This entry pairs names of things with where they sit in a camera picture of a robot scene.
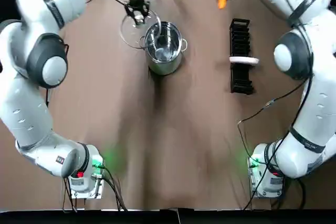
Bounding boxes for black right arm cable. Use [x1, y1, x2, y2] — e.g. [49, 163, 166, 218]
[237, 76, 314, 156]

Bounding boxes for left arm foot cables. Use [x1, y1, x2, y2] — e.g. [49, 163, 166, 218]
[61, 166, 129, 213]

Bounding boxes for black dish rack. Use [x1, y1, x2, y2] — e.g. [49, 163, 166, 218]
[229, 18, 255, 95]

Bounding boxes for pale green steel pot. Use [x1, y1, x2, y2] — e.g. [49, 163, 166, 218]
[139, 21, 189, 76]

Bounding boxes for right arm foot cables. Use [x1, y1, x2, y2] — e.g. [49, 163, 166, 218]
[243, 166, 307, 211]

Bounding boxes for pale pink plate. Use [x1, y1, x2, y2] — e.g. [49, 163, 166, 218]
[229, 56, 260, 67]

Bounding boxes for arm foot cables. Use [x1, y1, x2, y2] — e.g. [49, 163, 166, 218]
[243, 166, 307, 211]
[61, 166, 129, 213]

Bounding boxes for glass pot lid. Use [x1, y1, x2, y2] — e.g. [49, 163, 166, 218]
[120, 7, 161, 50]

